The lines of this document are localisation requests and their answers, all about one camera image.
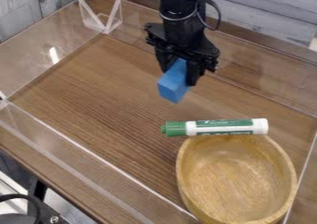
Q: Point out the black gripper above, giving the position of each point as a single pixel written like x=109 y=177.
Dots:
x=181 y=39

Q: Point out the blue foam block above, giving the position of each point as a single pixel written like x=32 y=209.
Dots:
x=172 y=82

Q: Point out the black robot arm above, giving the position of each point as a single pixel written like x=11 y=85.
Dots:
x=177 y=10

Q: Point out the brown wooden bowl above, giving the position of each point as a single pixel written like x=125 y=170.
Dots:
x=236 y=179

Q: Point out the green white dry-erase marker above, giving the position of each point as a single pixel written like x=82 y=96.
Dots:
x=216 y=127

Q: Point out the clear acrylic corner bracket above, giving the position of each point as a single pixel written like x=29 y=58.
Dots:
x=102 y=22

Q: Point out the clear acrylic tray wall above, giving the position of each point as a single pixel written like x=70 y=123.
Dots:
x=113 y=196

